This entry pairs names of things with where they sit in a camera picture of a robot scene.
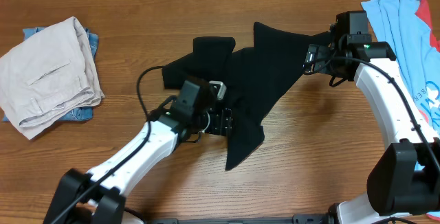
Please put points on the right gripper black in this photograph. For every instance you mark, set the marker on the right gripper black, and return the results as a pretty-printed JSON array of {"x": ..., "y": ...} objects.
[{"x": 319, "y": 55}]

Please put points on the blue folded jeans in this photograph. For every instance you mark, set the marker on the blue folded jeans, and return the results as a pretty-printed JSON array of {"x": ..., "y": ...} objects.
[{"x": 79, "y": 114}]

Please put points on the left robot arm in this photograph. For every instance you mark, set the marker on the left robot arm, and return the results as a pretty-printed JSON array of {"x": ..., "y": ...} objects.
[{"x": 100, "y": 195}]

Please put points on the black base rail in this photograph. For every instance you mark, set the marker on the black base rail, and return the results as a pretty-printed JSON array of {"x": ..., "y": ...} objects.
[{"x": 233, "y": 220}]

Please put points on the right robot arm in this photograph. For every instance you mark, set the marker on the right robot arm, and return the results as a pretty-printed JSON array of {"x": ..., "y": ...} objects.
[{"x": 405, "y": 180}]

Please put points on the light blue t-shirt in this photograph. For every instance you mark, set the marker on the light blue t-shirt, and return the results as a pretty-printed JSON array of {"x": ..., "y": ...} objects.
[{"x": 407, "y": 27}]

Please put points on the beige folded trousers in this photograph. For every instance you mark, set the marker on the beige folded trousers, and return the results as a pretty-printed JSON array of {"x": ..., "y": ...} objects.
[{"x": 47, "y": 75}]

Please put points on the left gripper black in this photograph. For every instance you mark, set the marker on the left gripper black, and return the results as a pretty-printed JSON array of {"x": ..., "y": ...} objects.
[{"x": 223, "y": 124}]

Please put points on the black shirt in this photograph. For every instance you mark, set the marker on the black shirt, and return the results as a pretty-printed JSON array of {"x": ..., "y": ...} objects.
[{"x": 255, "y": 77}]

